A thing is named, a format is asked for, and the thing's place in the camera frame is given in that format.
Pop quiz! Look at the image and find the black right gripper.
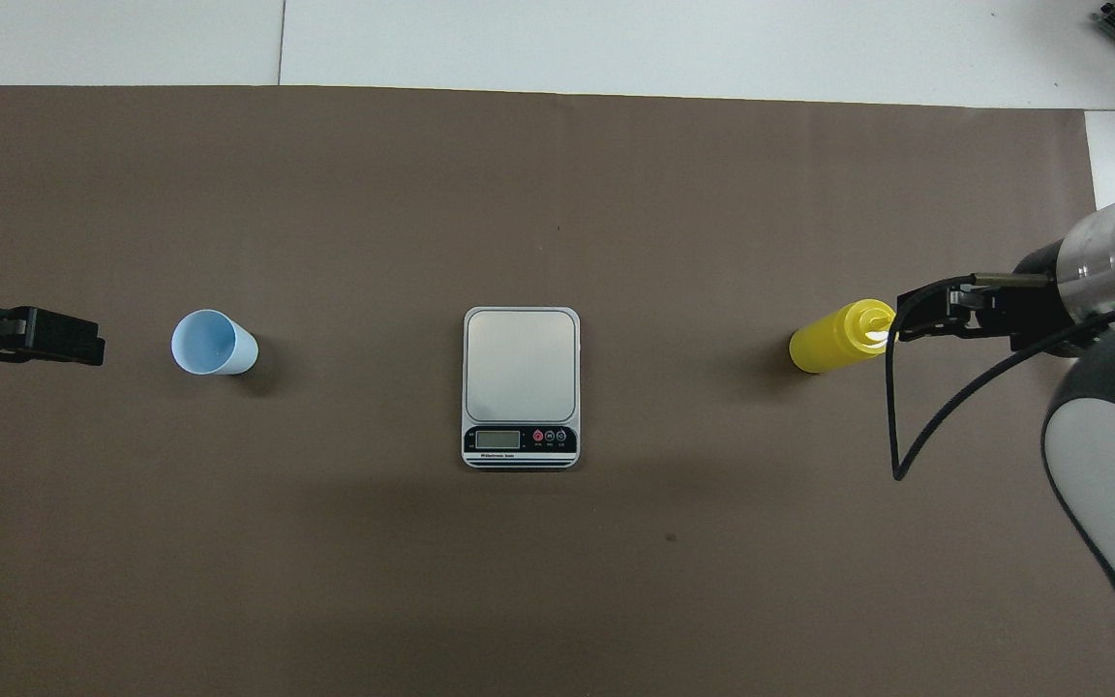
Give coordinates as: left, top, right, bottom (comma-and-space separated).
896, 242, 1110, 359

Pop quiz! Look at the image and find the yellow squeeze bottle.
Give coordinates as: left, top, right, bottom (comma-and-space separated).
789, 298, 899, 375

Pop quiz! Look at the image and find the light blue plastic cup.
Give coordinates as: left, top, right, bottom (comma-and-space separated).
171, 309, 259, 376

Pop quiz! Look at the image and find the silver digital kitchen scale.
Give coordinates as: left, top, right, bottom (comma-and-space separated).
462, 306, 582, 471

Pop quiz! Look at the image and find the brown table mat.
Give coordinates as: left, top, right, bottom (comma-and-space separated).
0, 85, 1115, 697

